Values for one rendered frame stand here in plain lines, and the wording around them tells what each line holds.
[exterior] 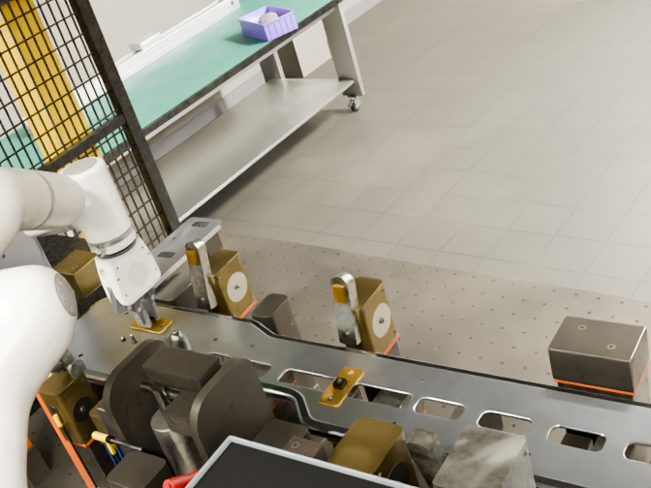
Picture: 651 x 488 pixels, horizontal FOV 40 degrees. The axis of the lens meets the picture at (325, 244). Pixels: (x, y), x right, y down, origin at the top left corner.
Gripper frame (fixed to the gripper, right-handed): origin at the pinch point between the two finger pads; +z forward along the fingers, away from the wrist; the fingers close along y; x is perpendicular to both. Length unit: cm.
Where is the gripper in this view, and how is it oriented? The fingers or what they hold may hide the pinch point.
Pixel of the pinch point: (146, 313)
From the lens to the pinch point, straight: 171.4
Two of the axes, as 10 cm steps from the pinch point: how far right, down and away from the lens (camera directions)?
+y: 5.2, -5.5, 6.5
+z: 2.6, 8.3, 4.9
